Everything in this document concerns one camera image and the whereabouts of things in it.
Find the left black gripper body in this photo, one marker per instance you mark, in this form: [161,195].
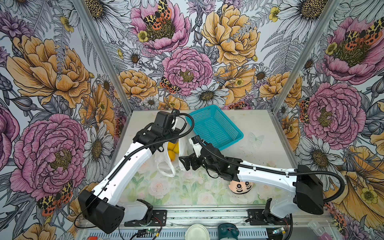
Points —
[171,136]

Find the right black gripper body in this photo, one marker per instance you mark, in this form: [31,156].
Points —
[198,161]

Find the white plastic bag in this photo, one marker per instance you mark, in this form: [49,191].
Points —
[168,168]

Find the yellow toy lemon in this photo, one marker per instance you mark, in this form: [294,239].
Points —
[173,147]

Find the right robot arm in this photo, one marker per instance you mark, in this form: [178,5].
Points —
[304,188]

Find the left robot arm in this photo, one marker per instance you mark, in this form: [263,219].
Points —
[100,206]

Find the teal plastic basket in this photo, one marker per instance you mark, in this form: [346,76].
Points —
[213,126]

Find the pink plush doll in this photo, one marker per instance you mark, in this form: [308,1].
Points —
[240,188]

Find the white round lid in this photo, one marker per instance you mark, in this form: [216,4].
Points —
[197,232]

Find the dark green round container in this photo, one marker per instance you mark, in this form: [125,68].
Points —
[228,231]

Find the clear plastic box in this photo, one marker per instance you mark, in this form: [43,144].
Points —
[319,231]

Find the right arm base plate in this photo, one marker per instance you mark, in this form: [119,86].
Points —
[256,217]

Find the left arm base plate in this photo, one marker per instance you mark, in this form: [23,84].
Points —
[158,218]

